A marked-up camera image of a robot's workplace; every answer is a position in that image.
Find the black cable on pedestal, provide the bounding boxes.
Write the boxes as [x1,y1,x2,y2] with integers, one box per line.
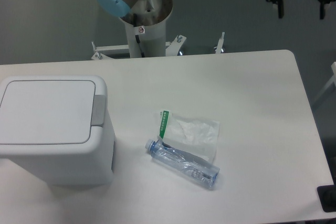
[132,13,145,58]

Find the crushed clear plastic water bottle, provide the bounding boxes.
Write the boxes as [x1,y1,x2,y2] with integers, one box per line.
[145,140,220,189]

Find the white metal base frame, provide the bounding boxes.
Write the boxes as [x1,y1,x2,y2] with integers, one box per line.
[91,31,226,60]

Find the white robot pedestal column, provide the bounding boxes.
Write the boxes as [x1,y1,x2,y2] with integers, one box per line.
[120,0,173,58]

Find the black clamp at table corner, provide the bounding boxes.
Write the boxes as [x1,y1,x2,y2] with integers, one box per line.
[317,185,335,212]

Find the clear plastic bag green label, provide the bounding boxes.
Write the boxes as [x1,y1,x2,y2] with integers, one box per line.
[158,110,220,163]

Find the white frame at right edge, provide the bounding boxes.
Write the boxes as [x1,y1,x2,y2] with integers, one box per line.
[311,62,335,111]

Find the white plastic trash can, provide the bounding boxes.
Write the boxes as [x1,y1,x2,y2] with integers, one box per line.
[1,75,115,186]

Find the grey trash can push button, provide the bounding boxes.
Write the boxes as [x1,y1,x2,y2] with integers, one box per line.
[91,95,107,127]

